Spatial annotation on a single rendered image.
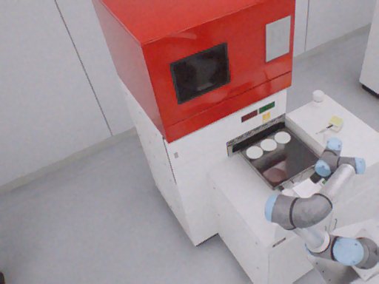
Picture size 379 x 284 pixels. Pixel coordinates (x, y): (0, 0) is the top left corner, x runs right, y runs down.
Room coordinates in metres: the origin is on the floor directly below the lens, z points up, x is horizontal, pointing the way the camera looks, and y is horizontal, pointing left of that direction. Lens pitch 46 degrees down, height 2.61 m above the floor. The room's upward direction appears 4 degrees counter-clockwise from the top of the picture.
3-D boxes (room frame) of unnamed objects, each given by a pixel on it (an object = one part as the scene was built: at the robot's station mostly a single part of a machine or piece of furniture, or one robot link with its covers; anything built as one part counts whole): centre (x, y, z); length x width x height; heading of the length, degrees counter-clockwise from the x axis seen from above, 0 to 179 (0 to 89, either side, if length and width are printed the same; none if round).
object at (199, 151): (1.60, 0.06, 1.02); 0.82 x 0.03 x 0.40; 120
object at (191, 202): (1.90, 0.23, 0.41); 0.82 x 0.71 x 0.82; 120
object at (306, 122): (1.62, -0.60, 0.89); 0.62 x 0.35 x 0.14; 30
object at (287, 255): (1.46, -0.34, 0.41); 0.97 x 0.64 x 0.82; 120
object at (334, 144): (1.21, -0.44, 1.24); 0.09 x 0.08 x 0.11; 147
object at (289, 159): (1.51, -0.22, 0.90); 0.34 x 0.34 x 0.01; 30
